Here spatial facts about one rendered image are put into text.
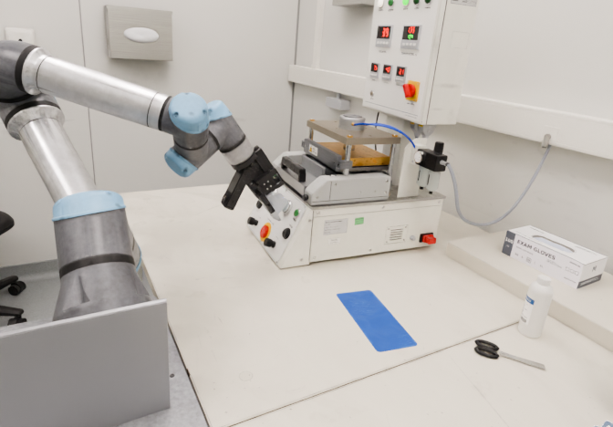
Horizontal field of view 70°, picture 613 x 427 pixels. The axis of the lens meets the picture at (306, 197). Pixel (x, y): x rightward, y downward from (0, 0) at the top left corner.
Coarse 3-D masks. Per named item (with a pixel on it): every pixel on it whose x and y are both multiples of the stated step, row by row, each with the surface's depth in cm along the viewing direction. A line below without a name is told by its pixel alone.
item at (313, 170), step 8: (304, 160) 138; (312, 160) 135; (280, 168) 138; (288, 168) 139; (312, 168) 133; (320, 168) 128; (288, 176) 132; (296, 176) 131; (312, 176) 132; (296, 184) 127; (304, 184) 124; (304, 192) 123
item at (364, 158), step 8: (328, 144) 141; (336, 144) 142; (344, 144) 136; (336, 152) 131; (344, 152) 132; (352, 152) 133; (360, 152) 134; (368, 152) 135; (376, 152) 135; (352, 160) 127; (360, 160) 128; (368, 160) 129; (376, 160) 130; (384, 160) 131; (352, 168) 128; (360, 168) 129; (368, 168) 130; (376, 168) 131; (384, 168) 132
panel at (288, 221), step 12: (288, 192) 132; (300, 204) 124; (252, 216) 146; (264, 216) 139; (288, 216) 127; (300, 216) 121; (252, 228) 143; (276, 228) 130; (288, 228) 124; (264, 240) 134; (276, 240) 128; (288, 240) 122; (276, 252) 125; (276, 264) 123
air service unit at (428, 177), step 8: (416, 144) 126; (440, 144) 118; (416, 152) 123; (424, 152) 122; (432, 152) 121; (440, 152) 119; (416, 160) 124; (424, 160) 122; (432, 160) 119; (440, 160) 119; (424, 168) 124; (432, 168) 119; (440, 168) 120; (424, 176) 125; (432, 176) 121; (424, 184) 125; (432, 184) 121
